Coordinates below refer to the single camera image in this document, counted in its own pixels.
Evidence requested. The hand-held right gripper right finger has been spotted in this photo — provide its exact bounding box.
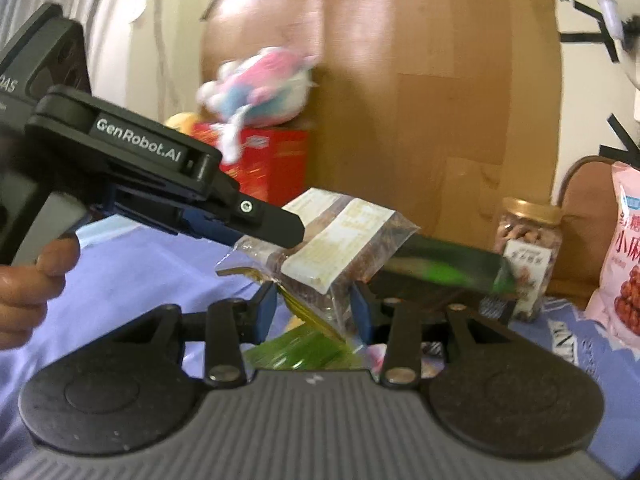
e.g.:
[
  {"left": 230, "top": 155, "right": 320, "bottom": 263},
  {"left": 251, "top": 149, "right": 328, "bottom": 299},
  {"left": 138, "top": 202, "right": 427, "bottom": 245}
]
[{"left": 350, "top": 281, "right": 512, "bottom": 387}]

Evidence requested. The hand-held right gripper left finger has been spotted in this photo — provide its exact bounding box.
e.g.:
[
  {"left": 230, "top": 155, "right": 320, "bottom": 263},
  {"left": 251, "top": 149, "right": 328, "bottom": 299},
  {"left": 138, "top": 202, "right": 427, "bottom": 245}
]
[{"left": 114, "top": 281, "right": 278, "bottom": 387}]

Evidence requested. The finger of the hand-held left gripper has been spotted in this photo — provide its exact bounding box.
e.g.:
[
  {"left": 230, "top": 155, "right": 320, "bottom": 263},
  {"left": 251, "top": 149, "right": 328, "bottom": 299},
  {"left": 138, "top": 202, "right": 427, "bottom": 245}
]
[
  {"left": 220, "top": 194, "right": 306, "bottom": 262},
  {"left": 102, "top": 185, "right": 251, "bottom": 248}
]

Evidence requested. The person's left hand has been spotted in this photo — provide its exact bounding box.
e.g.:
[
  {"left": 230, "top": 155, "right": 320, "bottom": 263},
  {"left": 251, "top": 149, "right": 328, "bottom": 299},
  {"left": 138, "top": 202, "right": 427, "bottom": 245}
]
[{"left": 0, "top": 236, "right": 82, "bottom": 352}]

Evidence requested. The light green snack packet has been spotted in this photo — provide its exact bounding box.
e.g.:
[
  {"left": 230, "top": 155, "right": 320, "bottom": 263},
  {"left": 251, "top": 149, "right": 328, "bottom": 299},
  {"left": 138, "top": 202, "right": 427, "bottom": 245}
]
[{"left": 244, "top": 327, "right": 361, "bottom": 372}]

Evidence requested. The red cardboard box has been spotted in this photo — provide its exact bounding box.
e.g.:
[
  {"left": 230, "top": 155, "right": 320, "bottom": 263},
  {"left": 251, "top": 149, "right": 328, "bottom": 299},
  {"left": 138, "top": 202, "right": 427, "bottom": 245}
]
[{"left": 192, "top": 121, "right": 310, "bottom": 208}]

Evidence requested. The yellow plush toy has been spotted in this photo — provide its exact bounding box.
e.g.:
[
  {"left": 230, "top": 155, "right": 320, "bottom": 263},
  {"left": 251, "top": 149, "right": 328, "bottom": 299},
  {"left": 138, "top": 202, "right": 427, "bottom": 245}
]
[{"left": 164, "top": 111, "right": 201, "bottom": 135}]

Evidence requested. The blue bedsheet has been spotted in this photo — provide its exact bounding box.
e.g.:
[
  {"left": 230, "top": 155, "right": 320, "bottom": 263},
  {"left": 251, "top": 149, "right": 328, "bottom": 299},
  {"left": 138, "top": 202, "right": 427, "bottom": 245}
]
[{"left": 0, "top": 212, "right": 640, "bottom": 480}]

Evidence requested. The dark green snack packet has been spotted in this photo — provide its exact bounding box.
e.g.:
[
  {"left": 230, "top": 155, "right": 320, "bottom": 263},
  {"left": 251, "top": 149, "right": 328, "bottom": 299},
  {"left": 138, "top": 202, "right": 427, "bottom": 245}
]
[{"left": 380, "top": 237, "right": 518, "bottom": 296}]

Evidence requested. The white curtain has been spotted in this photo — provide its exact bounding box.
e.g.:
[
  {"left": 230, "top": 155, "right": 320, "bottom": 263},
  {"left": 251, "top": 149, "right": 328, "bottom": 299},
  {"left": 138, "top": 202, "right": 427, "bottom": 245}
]
[{"left": 0, "top": 0, "right": 241, "bottom": 126}]

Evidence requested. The clear jar of nuts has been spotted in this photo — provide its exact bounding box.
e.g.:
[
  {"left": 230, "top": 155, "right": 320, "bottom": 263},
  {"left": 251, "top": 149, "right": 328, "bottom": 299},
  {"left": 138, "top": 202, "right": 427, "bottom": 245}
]
[{"left": 492, "top": 196, "right": 563, "bottom": 323}]

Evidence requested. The brown wooden chair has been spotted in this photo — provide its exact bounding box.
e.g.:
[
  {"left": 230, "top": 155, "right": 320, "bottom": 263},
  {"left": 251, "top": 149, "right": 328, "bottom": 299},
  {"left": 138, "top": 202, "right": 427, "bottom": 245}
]
[{"left": 545, "top": 155, "right": 623, "bottom": 311}]

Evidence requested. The pink snack bag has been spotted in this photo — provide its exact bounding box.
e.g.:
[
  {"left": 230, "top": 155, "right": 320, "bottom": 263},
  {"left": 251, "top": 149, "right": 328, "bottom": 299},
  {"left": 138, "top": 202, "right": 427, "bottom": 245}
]
[{"left": 584, "top": 161, "right": 640, "bottom": 337}]

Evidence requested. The black tape strip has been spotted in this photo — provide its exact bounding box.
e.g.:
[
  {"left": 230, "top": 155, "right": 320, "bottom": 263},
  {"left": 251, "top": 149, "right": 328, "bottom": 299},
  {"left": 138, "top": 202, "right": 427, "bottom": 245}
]
[
  {"left": 599, "top": 114, "right": 640, "bottom": 163},
  {"left": 527, "top": 0, "right": 623, "bottom": 63}
]

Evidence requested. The white lamp socket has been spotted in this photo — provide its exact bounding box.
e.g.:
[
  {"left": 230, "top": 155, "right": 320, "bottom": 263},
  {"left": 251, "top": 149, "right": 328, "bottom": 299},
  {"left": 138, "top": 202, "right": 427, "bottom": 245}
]
[{"left": 619, "top": 40, "right": 640, "bottom": 123}]

